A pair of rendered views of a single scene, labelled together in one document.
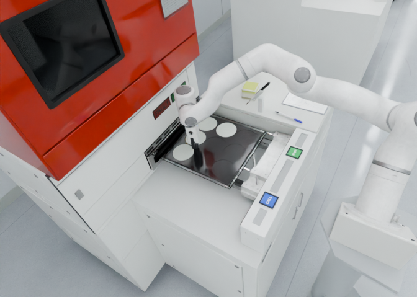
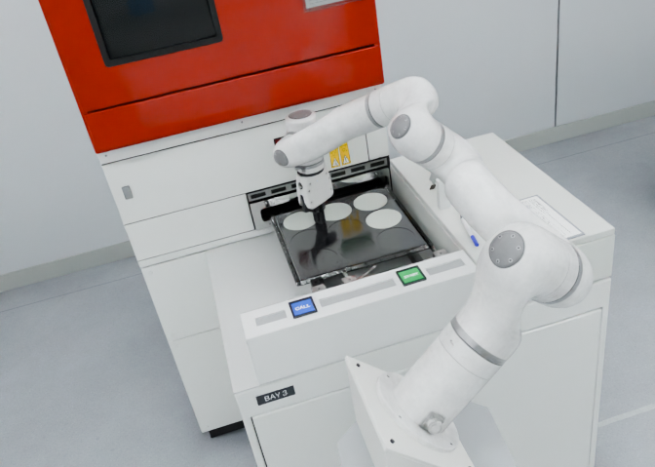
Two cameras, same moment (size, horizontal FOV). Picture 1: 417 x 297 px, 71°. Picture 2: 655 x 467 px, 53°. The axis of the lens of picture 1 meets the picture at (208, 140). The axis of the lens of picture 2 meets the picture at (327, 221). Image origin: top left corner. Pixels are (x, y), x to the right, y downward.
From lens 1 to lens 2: 1.07 m
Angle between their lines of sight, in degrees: 35
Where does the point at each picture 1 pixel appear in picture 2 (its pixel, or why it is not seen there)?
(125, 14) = not seen: outside the picture
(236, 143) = (372, 240)
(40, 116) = (93, 69)
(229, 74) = (352, 107)
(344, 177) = not seen: outside the picture
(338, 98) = (448, 186)
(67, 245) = not seen: hidden behind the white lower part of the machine
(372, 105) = (487, 214)
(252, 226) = (250, 321)
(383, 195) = (424, 368)
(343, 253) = (351, 447)
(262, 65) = (393, 106)
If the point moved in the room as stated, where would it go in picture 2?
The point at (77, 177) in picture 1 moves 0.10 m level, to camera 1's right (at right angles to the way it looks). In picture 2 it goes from (131, 168) to (153, 175)
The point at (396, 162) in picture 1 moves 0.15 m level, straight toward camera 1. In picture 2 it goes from (465, 320) to (381, 335)
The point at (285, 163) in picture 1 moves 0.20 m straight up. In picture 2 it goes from (382, 282) to (372, 209)
